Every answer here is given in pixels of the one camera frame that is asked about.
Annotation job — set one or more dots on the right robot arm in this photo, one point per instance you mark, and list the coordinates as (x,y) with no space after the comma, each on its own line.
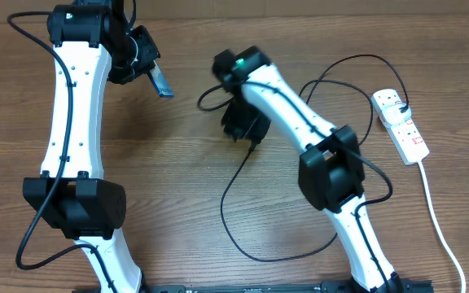
(331,167)

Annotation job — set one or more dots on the white power strip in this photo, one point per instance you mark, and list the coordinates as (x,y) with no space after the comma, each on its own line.
(406,138)

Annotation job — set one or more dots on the white charger plug adapter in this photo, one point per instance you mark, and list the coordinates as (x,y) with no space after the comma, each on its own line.
(394,115)

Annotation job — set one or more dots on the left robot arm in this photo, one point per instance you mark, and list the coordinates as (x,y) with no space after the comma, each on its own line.
(93,43)

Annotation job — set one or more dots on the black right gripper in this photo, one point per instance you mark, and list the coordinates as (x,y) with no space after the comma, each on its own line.
(237,129)

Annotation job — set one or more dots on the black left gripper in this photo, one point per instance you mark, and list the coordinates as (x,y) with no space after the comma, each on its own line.
(151,52)

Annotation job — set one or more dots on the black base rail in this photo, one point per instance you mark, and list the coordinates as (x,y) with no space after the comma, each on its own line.
(407,286)

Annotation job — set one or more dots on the blue Samsung Galaxy smartphone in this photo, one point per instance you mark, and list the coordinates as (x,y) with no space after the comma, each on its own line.
(159,82)

